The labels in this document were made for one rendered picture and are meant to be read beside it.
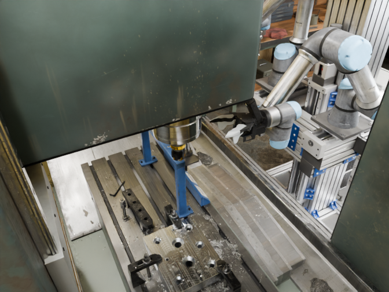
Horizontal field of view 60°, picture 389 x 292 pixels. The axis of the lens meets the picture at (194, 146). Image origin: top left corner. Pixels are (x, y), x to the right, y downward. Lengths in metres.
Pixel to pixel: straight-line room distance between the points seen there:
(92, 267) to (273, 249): 0.91
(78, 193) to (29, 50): 1.43
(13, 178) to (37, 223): 0.14
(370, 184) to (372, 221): 0.16
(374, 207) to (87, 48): 1.16
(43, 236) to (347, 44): 1.14
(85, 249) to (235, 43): 1.40
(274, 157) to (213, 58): 2.61
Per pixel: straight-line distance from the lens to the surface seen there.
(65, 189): 2.11
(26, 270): 0.75
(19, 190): 0.78
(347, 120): 1.82
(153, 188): 1.76
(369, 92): 1.59
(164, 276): 1.33
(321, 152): 1.79
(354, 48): 1.35
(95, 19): 0.74
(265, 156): 3.43
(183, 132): 1.00
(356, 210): 1.53
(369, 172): 1.41
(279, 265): 1.72
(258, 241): 1.76
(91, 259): 1.90
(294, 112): 1.32
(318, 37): 1.43
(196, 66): 0.86
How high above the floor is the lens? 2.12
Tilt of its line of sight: 37 degrees down
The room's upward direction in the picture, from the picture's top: 1 degrees counter-clockwise
